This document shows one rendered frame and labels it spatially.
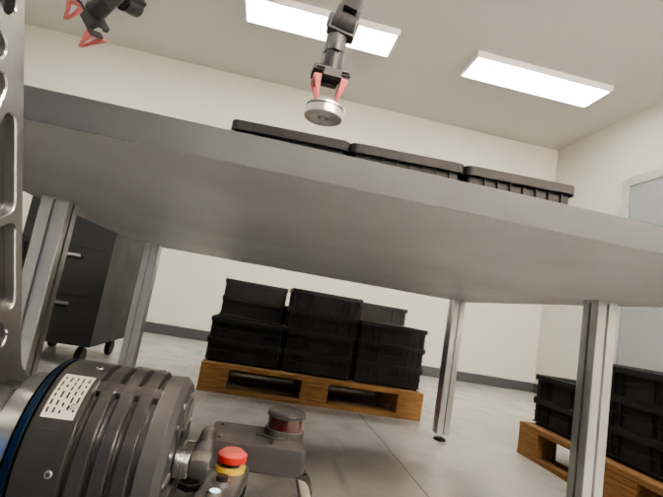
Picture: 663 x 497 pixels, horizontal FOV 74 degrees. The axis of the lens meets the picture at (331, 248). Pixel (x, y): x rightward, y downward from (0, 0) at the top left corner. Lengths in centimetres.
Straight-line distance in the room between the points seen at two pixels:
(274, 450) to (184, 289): 387
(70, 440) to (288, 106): 465
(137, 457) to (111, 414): 4
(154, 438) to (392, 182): 37
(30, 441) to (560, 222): 62
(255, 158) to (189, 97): 449
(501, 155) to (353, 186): 498
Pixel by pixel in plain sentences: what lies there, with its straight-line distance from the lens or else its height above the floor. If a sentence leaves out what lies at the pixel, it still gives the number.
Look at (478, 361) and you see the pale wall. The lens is 512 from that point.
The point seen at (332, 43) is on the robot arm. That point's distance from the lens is 131.
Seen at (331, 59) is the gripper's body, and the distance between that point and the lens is 128.
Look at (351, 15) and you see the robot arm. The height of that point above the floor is 131.
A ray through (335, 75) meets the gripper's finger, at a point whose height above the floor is 112.
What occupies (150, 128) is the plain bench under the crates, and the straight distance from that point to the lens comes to 57.
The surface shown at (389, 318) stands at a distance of 295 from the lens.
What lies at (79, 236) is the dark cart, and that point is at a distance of 266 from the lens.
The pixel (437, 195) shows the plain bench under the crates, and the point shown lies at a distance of 57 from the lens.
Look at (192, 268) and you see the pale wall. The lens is 458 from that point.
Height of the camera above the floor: 51
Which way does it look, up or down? 8 degrees up
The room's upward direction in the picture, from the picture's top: 10 degrees clockwise
